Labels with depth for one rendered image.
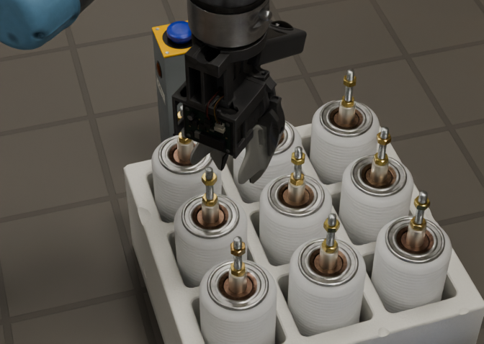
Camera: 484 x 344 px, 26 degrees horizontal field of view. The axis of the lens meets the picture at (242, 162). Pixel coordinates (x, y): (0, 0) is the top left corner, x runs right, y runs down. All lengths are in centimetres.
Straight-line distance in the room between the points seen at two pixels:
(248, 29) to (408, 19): 117
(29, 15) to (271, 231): 64
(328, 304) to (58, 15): 60
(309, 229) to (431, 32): 79
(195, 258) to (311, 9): 86
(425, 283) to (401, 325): 6
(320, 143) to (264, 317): 31
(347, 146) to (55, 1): 71
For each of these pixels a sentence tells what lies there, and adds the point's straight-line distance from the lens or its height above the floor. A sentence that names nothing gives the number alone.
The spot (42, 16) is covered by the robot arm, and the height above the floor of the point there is 77.
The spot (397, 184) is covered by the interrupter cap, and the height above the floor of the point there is 25.
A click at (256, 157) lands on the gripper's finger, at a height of 50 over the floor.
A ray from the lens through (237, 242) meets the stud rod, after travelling 122.
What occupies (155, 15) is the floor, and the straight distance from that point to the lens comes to 209.
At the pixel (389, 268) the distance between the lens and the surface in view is 134.
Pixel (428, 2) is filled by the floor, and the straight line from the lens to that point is 214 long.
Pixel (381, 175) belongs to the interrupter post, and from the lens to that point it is 141.
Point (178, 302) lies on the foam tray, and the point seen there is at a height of 18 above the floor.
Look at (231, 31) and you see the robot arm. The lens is 94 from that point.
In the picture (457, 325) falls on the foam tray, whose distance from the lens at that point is 141.
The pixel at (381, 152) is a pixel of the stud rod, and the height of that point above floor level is 30.
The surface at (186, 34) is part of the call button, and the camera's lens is 151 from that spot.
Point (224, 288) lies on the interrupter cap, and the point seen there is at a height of 25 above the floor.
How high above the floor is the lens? 128
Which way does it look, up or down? 46 degrees down
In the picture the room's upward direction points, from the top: straight up
